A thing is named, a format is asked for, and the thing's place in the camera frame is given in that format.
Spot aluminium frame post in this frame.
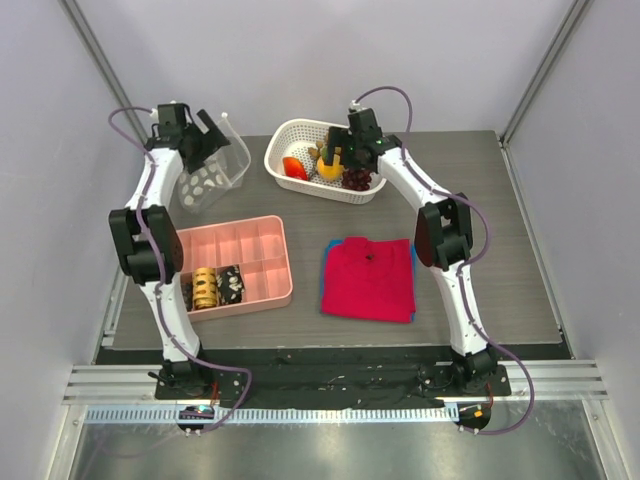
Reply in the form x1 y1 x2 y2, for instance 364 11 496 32
63 0 151 146
499 0 593 149

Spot yellow patterned rolled sock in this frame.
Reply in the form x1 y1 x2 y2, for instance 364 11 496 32
192 267 218 310

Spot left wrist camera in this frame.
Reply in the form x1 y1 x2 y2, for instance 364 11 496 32
152 102 192 141

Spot right aluminium frame post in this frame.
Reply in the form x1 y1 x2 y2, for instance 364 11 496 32
499 0 593 149

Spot white perforated plastic basket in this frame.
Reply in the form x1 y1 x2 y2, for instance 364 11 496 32
263 118 395 206

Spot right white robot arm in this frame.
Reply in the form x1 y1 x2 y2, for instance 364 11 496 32
327 106 498 395

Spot fake yellow grape bunch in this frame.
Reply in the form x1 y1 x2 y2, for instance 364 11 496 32
307 140 328 161

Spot black white patterned sock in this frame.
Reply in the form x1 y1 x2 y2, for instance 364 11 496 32
216 265 246 306

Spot yellow fake fruit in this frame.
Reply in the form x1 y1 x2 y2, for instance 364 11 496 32
316 154 345 182

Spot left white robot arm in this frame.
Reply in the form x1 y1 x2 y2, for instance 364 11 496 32
108 102 230 399

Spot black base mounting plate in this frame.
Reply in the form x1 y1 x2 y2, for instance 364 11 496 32
94 344 574 411

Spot brown patterned rolled sock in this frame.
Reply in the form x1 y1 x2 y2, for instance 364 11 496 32
182 283 194 312

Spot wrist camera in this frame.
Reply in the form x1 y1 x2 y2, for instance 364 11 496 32
348 100 367 114
152 102 192 141

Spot slotted white cable duct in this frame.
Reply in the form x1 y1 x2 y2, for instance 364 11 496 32
85 403 459 425

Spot left aluminium frame post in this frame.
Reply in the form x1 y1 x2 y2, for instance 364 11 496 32
63 0 151 146

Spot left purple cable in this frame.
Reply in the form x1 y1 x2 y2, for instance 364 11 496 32
108 106 254 434

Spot clear polka dot zip bag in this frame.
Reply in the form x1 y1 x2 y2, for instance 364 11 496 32
176 112 251 214

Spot pink divided organizer tray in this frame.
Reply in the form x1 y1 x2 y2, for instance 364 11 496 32
178 215 293 323

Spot dark red fake grapes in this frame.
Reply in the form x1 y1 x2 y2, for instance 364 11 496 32
341 169 372 192

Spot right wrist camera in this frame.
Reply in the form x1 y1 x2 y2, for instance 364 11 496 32
348 100 367 114

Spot red folded shirt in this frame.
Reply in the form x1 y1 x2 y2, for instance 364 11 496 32
320 236 418 325

